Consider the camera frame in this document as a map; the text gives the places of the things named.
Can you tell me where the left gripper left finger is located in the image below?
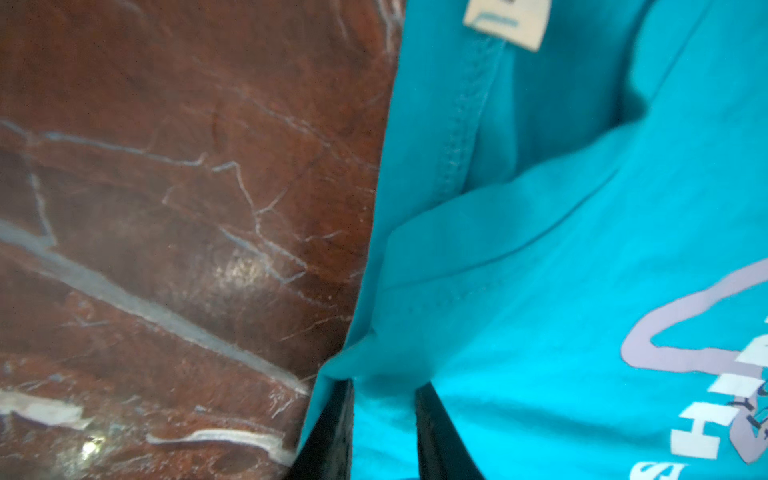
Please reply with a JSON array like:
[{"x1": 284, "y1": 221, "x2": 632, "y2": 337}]
[{"x1": 286, "y1": 380, "x2": 354, "y2": 480}]

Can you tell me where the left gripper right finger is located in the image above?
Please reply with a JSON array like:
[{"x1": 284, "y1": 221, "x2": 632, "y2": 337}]
[{"x1": 415, "y1": 383, "x2": 484, "y2": 480}]

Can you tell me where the teal printed t-shirt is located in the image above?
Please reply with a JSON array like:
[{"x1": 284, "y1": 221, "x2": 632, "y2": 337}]
[{"x1": 298, "y1": 1, "x2": 767, "y2": 479}]

